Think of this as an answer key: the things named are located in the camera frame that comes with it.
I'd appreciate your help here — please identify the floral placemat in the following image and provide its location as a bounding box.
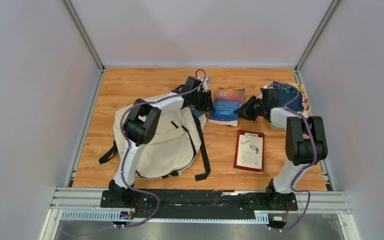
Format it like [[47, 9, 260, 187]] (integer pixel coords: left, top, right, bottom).
[[263, 82, 311, 117]]

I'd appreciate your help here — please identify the dark blue embroidered pouch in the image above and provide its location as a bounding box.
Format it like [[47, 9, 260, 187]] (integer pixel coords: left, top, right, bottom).
[[272, 81, 305, 112]]

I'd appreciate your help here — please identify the floral cover paperback book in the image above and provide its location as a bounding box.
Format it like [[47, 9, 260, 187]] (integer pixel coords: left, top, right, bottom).
[[190, 106, 207, 122]]

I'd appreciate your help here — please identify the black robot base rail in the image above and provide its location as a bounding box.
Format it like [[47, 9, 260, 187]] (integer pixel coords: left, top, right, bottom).
[[100, 188, 298, 221]]

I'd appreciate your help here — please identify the beige canvas backpack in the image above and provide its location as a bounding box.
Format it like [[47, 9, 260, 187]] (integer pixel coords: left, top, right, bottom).
[[98, 84, 212, 182]]

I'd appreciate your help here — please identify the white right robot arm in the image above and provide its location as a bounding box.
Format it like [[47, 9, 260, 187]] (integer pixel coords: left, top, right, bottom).
[[234, 84, 328, 210]]

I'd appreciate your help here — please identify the blue sunset cover book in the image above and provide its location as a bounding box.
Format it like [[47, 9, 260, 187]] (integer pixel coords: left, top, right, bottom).
[[208, 87, 246, 127]]

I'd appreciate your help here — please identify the light green ceramic bowl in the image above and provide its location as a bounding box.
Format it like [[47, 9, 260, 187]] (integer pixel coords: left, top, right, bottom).
[[269, 122, 286, 131]]

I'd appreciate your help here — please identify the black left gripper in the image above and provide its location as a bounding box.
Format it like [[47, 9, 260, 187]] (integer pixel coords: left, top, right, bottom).
[[192, 90, 218, 114]]

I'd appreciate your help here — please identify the red and white book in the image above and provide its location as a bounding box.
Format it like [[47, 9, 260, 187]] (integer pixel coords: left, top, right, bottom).
[[233, 130, 266, 175]]

